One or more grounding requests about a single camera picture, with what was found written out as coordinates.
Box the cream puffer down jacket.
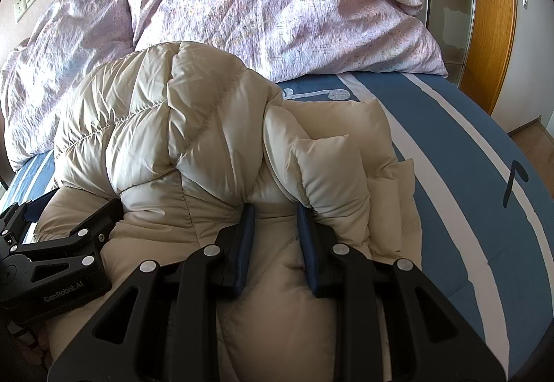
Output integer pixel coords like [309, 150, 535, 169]
[34, 42, 422, 381]

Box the blue white striped bedsheet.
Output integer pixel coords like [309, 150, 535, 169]
[1, 72, 553, 381]

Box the pink floral duvet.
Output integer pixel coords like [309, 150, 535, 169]
[129, 0, 447, 82]

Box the pink floral pillow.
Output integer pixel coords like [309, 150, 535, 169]
[1, 0, 133, 170]

